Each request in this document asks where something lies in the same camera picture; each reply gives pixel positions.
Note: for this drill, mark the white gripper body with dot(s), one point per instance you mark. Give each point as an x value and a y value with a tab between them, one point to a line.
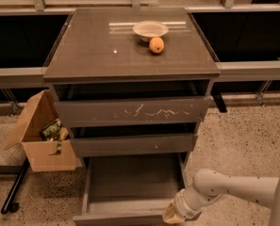
181	207

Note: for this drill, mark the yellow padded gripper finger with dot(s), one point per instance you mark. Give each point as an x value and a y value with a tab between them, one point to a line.
169	215

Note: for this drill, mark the grey bottom drawer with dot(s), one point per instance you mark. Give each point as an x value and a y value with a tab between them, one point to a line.
130	190

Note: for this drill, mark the grey drawer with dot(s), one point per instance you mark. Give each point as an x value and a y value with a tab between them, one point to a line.
133	103
130	190
134	139

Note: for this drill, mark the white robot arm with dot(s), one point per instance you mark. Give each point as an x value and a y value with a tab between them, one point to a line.
208	186

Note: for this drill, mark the grey middle drawer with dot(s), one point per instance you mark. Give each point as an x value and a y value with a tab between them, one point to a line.
134	139

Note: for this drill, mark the grey top drawer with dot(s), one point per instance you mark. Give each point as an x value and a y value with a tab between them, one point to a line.
133	103

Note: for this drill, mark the grey drawer cabinet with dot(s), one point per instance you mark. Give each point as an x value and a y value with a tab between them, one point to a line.
99	46

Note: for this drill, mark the green snack bag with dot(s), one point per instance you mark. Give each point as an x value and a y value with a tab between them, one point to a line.
51	131

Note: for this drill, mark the grey metal railing beam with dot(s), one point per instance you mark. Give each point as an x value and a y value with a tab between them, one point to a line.
26	78

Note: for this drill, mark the open cardboard box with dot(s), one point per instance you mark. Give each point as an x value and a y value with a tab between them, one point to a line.
42	155

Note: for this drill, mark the black metal stand leg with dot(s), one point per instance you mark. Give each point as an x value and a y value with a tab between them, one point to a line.
20	171

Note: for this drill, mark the orange fruit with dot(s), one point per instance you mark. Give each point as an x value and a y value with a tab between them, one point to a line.
156	45

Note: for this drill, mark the white bowl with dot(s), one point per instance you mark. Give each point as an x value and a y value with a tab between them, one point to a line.
150	29

